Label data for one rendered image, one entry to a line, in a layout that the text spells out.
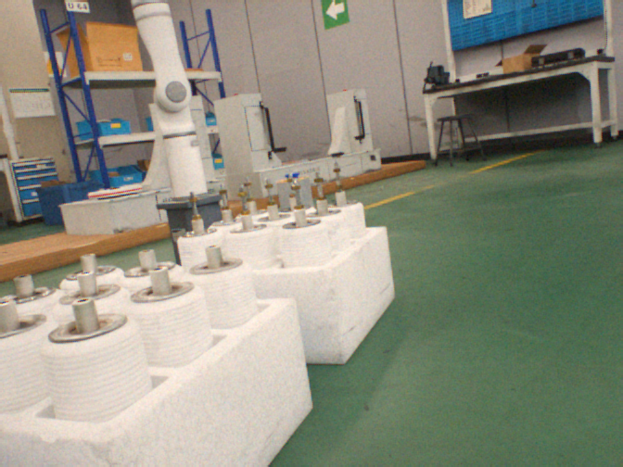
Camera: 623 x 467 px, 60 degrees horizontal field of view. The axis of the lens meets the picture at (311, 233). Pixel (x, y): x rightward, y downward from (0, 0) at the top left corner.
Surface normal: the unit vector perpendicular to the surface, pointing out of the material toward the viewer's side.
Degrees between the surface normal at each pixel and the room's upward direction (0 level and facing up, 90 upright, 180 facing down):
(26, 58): 90
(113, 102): 90
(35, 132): 90
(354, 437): 0
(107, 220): 90
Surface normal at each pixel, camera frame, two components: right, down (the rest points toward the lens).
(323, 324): -0.38, 0.21
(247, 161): -0.64, 0.22
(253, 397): 0.91, -0.07
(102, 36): 0.80, 0.18
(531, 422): -0.15, -0.98
